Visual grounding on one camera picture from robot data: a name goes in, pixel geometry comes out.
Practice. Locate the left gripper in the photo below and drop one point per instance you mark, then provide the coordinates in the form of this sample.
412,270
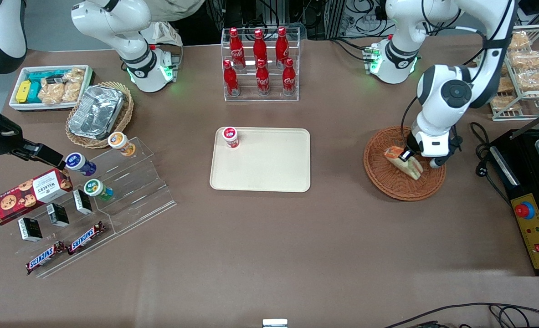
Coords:
409,151

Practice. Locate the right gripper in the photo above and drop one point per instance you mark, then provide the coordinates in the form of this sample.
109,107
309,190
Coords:
0,139

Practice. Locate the triangle sandwich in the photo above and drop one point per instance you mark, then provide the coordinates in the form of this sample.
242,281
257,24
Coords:
408,167

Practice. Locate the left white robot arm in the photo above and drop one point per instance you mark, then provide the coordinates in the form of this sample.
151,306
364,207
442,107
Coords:
442,91

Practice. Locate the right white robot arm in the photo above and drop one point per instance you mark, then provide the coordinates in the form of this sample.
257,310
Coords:
114,18

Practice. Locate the brown round wicker basket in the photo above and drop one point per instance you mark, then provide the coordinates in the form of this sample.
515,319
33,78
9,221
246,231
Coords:
397,189

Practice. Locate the aluminium foil tray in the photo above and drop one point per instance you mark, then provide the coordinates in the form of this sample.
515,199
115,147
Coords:
96,111

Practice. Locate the light tan wicker basket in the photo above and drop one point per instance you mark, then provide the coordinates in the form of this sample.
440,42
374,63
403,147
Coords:
128,109

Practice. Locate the beige plastic tray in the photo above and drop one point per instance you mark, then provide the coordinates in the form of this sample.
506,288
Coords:
264,164

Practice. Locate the cup with blue lid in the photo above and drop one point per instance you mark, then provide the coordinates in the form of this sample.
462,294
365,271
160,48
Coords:
78,163

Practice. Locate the red cookie box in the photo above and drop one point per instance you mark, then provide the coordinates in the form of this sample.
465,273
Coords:
23,196

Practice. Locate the small black box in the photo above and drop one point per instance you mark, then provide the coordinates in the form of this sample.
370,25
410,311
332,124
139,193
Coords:
58,215
82,202
30,229

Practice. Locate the cup with green lid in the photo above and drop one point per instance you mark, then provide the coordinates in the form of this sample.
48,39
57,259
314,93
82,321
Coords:
96,188

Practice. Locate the white rectangular bin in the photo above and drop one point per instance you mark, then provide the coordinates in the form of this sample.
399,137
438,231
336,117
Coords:
16,107

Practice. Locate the rice cracker snack packet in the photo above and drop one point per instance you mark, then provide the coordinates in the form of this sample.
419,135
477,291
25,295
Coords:
506,102
507,85
51,93
520,40
529,59
72,91
537,80
75,75

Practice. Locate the teal small box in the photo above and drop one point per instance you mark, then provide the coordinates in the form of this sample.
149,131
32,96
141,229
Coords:
34,93

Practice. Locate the yellow small box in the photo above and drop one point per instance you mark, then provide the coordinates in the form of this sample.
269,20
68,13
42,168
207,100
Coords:
23,91

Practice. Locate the cup with orange lid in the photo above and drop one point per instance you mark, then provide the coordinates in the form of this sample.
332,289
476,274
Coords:
119,141

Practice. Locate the teal flat packet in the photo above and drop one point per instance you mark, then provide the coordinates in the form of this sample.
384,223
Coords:
43,75

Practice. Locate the Snickers chocolate bar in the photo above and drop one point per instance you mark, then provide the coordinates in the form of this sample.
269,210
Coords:
86,238
45,258

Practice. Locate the clear acrylic stepped stand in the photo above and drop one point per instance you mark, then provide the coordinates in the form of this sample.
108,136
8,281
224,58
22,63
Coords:
137,191

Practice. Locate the black sealing machine yellow panel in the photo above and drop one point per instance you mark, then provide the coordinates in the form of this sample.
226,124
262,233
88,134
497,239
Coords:
529,182

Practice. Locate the red cola bottle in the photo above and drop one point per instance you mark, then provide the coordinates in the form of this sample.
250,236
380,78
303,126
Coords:
289,77
263,79
236,45
231,79
259,45
282,43

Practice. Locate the clear acrylic bottle rack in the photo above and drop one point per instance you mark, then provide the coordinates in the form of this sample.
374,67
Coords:
296,64

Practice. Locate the beige cloth bag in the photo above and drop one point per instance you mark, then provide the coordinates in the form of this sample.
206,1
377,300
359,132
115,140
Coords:
162,34

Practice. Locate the white cup with red lid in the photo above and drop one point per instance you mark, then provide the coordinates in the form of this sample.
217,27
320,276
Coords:
230,136

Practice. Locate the person in beige shirt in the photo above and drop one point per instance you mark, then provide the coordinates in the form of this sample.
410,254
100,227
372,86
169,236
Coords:
173,9

